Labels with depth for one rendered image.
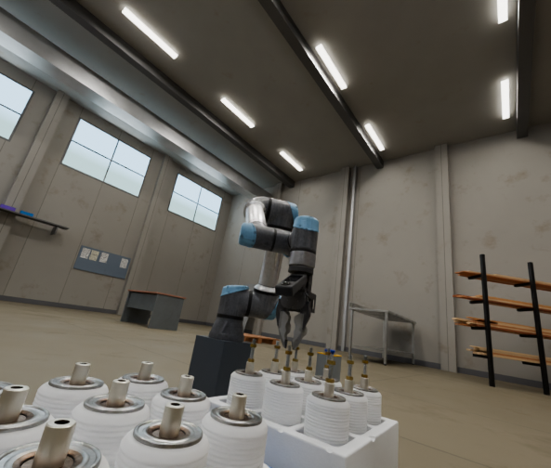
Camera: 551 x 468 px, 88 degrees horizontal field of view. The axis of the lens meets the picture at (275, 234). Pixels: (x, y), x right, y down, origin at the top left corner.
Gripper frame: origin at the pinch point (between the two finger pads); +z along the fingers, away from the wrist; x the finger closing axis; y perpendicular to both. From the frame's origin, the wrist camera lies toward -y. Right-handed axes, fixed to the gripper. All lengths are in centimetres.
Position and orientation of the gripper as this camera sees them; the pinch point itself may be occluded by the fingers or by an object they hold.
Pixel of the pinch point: (288, 343)
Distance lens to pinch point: 78.5
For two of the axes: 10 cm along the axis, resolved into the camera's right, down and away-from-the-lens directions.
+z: -1.4, 9.4, -3.0
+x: -8.9, 0.1, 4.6
